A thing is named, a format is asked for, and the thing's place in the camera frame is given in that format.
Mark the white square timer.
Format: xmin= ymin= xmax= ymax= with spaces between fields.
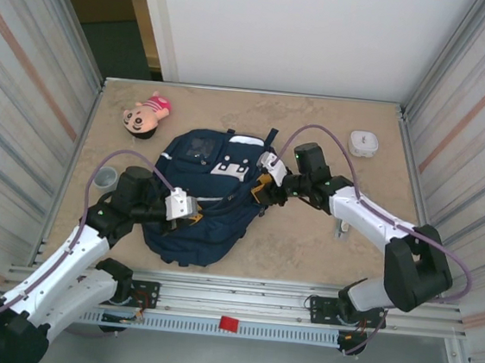
xmin=347 ymin=128 xmax=382 ymax=161

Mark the aluminium rail frame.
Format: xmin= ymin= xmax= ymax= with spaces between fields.
xmin=0 ymin=251 xmax=472 ymax=347

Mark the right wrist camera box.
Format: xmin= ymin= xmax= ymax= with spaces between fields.
xmin=254 ymin=149 xmax=289 ymax=184

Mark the black power connector with wires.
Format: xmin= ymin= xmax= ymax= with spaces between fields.
xmin=335 ymin=329 xmax=370 ymax=359
xmin=99 ymin=308 xmax=146 ymax=327

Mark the plush doll with pink shirt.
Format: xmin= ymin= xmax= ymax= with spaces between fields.
xmin=120 ymin=87 xmax=174 ymax=143

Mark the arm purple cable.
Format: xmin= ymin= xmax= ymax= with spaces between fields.
xmin=253 ymin=121 xmax=485 ymax=363
xmin=0 ymin=136 xmax=185 ymax=356

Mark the slotted light blue cable duct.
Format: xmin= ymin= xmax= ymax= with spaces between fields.
xmin=75 ymin=304 xmax=341 ymax=351

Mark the navy blue backpack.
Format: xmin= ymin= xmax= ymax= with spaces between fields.
xmin=135 ymin=115 xmax=282 ymax=277

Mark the red tape patch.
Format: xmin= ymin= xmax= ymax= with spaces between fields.
xmin=218 ymin=315 xmax=241 ymax=335

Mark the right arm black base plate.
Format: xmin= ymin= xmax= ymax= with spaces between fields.
xmin=305 ymin=293 xmax=388 ymax=333

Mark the clear packet with small tool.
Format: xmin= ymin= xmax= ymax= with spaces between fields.
xmin=333 ymin=219 xmax=353 ymax=241

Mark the tan door frame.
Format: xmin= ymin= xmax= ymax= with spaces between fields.
xmin=110 ymin=0 xmax=171 ymax=72

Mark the grey plastic cup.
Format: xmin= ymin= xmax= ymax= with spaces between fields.
xmin=94 ymin=165 xmax=120 ymax=191

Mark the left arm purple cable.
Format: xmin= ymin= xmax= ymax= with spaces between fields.
xmin=0 ymin=136 xmax=185 ymax=356

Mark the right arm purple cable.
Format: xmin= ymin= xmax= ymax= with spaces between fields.
xmin=253 ymin=121 xmax=485 ymax=363

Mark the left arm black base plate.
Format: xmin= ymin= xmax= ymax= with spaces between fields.
xmin=98 ymin=276 xmax=161 ymax=311

